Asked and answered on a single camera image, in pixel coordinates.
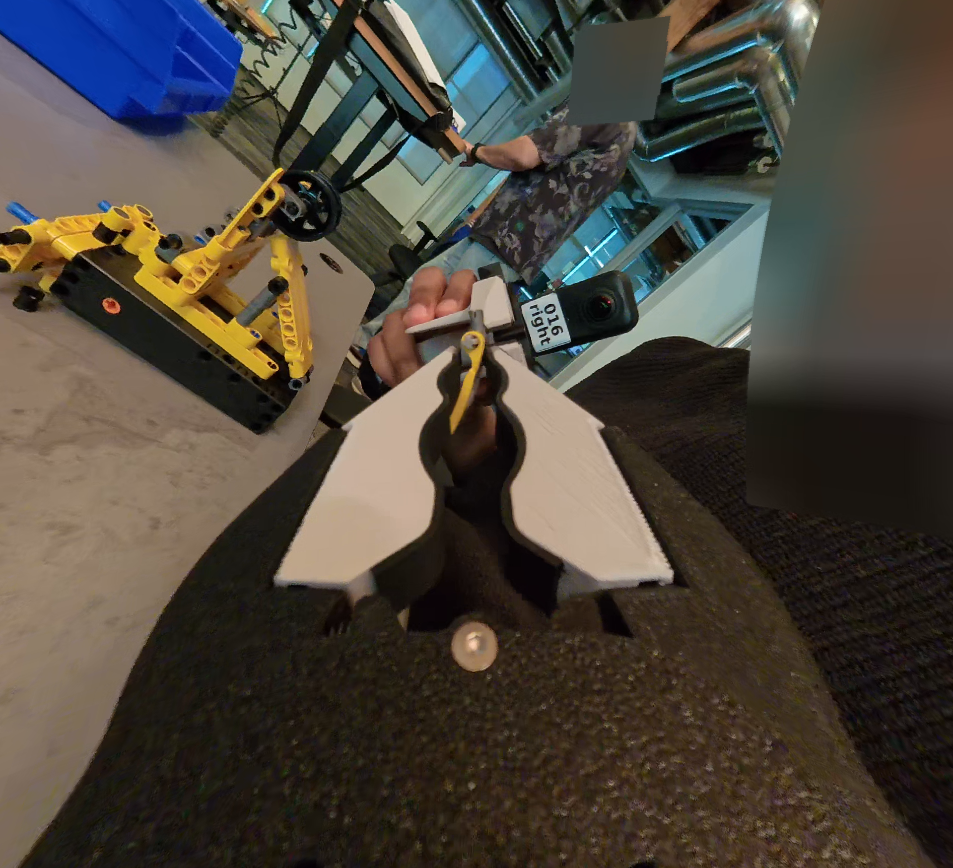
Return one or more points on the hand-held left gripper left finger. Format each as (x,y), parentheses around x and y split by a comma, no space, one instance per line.
(357,503)

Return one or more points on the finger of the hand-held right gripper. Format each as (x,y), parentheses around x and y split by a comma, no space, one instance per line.
(495,302)
(443,328)

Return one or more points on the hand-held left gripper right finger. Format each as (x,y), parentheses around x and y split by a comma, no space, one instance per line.
(588,503)

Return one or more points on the yellow curved toy panel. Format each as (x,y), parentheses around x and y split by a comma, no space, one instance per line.
(465,391)

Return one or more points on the yellow black toy crane model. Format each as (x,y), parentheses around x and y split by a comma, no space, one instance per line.
(186,332)

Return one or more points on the person's right hand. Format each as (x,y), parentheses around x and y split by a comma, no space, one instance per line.
(439,295)

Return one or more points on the black office chair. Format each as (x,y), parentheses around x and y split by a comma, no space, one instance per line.
(406,261)

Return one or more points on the black desk grommet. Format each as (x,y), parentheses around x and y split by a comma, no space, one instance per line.
(330,263)

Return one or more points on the wooden top desk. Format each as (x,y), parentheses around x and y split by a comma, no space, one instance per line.
(394,64)

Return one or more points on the blue storage bin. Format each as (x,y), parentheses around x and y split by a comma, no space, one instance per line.
(97,12)

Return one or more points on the silver ventilation duct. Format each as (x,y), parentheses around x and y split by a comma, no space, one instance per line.
(767,27)

